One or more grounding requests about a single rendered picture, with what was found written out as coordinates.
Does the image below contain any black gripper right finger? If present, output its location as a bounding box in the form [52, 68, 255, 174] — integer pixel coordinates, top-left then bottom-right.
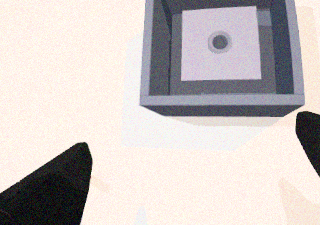
[295, 110, 320, 177]

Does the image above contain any grey open box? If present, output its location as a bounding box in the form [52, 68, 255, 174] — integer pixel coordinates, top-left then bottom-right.
[139, 0, 305, 117]

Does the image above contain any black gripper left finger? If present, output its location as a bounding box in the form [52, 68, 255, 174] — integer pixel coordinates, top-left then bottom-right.
[0, 142, 93, 225]

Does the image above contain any white square plate with hole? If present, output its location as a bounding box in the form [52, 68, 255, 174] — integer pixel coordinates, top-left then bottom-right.
[181, 6, 261, 90]

